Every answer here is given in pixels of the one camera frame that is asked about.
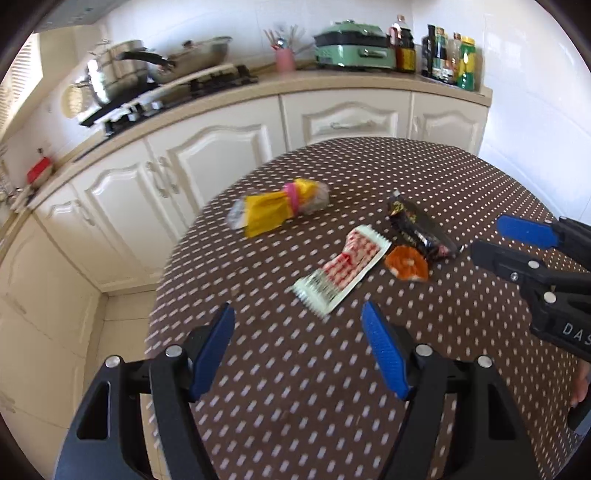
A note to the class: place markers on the steel wok with lid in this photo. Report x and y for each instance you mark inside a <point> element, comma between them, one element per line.
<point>198,55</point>

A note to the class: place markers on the orange snack wrapper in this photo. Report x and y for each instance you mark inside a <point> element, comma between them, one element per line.
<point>406,263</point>

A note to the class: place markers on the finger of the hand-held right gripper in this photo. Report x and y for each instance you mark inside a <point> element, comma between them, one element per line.
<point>503,263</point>
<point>526,230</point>

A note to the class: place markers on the dark green sauce bottle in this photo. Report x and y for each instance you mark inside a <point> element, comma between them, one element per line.
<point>442,57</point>

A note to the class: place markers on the green yellow bottle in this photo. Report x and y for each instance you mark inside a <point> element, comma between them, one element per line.
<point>467,67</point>

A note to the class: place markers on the white round strainer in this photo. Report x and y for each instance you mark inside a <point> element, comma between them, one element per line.
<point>71,101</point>

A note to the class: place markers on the cream kitchen base cabinet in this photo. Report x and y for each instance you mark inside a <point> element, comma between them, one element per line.
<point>212,152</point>

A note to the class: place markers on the beige kitchen countertop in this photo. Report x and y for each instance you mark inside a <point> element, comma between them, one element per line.
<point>351,78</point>

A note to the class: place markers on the black snack wrapper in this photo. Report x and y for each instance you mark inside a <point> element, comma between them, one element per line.
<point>415,226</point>

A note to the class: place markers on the cream louvered wall cabinet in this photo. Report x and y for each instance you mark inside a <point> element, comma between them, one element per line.
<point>25,78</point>

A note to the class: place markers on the grey range hood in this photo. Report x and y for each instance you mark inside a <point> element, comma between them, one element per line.
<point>69,11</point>

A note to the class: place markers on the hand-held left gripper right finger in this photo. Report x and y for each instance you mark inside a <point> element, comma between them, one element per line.
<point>385,355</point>

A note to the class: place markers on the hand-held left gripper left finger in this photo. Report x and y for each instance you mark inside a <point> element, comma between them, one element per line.
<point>210,355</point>

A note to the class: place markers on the red bowl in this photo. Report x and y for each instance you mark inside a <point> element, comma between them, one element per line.
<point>39,170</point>

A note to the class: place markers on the large soy sauce bottle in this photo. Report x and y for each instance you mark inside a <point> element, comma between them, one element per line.
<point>405,55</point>

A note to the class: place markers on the person's right hand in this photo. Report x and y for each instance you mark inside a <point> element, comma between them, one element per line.
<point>582,383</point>

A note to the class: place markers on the green electric cooker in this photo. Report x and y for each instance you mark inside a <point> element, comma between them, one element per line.
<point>353,46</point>

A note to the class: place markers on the red white checkered wrapper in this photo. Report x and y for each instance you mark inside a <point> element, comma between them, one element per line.
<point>351,261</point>

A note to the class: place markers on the brown seasoning bottle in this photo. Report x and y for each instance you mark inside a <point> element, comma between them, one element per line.
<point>455,60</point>

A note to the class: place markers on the pink utensil holder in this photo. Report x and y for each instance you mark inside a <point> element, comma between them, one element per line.
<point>285,60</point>

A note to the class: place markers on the yellow wrapper with pink band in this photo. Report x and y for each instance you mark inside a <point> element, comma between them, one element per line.
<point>270,210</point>

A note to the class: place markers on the stacked steel pot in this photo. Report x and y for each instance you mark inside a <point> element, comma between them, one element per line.
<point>115,69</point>

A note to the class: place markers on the black gas stove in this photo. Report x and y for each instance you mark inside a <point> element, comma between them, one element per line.
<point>207,78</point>

